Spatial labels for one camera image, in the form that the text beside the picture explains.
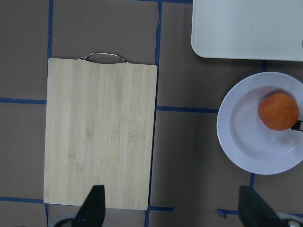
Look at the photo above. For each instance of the white ribbed bowl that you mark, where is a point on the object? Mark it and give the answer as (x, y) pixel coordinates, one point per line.
(245, 139)

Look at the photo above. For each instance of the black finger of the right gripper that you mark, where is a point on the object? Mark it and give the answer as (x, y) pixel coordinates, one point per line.
(298, 126)

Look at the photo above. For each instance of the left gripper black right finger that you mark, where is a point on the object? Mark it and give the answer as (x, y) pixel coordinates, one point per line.
(254, 211)

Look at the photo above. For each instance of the cream plastic tray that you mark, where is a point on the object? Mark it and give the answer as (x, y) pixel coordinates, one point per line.
(248, 29)

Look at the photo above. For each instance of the orange fruit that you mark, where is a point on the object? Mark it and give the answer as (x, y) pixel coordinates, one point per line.
(279, 112)

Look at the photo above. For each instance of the bamboo cutting board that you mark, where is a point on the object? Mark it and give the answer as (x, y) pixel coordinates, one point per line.
(99, 131)

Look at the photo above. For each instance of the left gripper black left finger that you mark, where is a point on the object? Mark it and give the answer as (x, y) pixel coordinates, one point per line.
(92, 212)

